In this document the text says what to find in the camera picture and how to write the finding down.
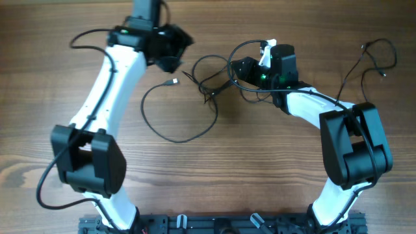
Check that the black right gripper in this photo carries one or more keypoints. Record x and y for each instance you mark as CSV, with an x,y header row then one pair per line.
x,y
246,69

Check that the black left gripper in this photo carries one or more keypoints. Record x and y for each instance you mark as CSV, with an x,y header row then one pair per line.
x,y
175,47

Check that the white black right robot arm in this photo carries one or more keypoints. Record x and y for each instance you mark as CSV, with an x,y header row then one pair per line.
x,y
355,150

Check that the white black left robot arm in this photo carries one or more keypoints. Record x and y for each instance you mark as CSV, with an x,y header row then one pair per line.
x,y
86,154

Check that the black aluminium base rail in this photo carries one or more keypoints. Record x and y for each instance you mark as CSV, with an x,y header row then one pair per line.
x,y
182,224

